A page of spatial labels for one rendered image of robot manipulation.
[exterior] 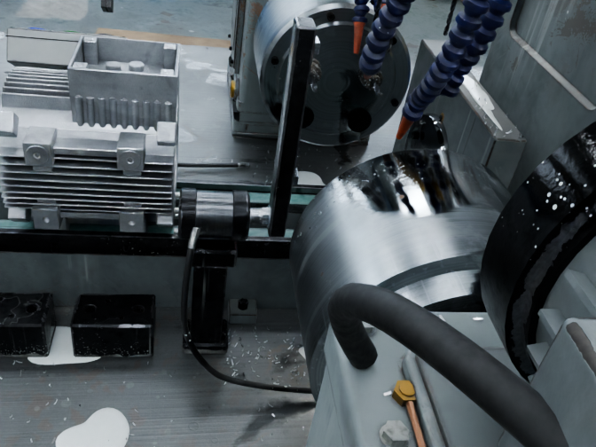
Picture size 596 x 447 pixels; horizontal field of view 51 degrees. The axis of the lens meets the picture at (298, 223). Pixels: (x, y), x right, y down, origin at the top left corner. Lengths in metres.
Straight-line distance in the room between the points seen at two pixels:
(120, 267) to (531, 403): 0.70
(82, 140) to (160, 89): 0.11
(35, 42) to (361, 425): 0.80
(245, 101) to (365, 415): 0.99
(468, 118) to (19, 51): 0.64
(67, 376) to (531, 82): 0.72
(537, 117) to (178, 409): 0.60
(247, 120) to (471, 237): 0.86
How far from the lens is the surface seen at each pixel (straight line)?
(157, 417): 0.80
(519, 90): 0.95
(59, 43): 1.02
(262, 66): 1.03
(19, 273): 0.91
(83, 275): 0.89
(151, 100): 0.76
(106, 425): 0.80
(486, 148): 0.75
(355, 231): 0.55
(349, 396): 0.38
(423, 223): 0.53
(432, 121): 0.88
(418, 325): 0.26
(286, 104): 0.65
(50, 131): 0.77
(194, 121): 1.38
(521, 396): 0.24
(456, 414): 0.37
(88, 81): 0.76
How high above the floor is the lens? 1.45
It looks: 36 degrees down
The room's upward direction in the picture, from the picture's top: 10 degrees clockwise
